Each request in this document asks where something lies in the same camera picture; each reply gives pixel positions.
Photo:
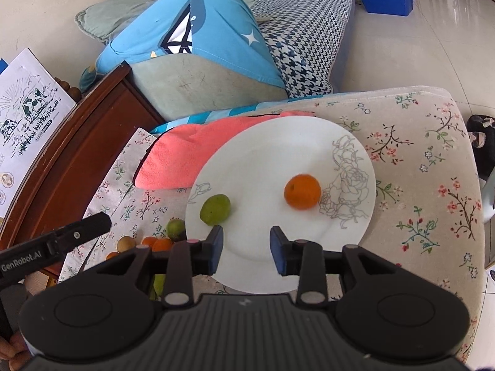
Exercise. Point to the green quilted pillow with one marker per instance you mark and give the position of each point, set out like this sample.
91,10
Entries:
127,11

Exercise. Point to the white floral plate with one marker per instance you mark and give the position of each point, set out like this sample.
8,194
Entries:
270,162

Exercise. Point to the orange tangerine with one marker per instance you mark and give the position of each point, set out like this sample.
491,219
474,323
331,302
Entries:
302,192

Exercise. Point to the blue star print cloth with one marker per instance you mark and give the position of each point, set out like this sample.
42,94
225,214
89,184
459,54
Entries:
224,27

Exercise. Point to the floral fabric cover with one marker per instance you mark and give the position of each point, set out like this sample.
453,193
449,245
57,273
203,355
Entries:
425,162

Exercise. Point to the pink towel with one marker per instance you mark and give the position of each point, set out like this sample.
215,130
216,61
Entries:
174,154

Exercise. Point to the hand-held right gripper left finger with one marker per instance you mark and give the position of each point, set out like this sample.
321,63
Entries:
216,250

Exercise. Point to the houndstooth sofa cover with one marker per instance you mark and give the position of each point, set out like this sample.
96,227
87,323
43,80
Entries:
309,27

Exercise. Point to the green round fruit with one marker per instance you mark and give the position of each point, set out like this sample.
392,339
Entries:
214,209
157,283
176,228

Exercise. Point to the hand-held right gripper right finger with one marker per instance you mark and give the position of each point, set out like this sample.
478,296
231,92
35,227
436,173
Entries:
277,254

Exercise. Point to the blue plastic crate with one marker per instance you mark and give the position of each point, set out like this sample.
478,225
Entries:
386,2

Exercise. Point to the black slippers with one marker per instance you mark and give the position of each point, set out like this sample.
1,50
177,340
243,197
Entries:
481,129

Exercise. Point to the small orange kumquat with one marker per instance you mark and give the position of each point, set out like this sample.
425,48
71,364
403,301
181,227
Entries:
149,241
162,244
112,256

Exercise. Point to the brown round fruit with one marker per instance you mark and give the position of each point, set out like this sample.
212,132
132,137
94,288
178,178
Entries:
127,244

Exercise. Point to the white cow print carton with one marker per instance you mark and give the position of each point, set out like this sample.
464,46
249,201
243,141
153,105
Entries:
31,116

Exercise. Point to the brown wooden cabinet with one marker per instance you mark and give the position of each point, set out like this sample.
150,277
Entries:
77,143

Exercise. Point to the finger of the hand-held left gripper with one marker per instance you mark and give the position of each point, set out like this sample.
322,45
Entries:
89,226

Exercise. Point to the person's left hand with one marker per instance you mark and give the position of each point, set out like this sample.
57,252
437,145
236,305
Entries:
11,353

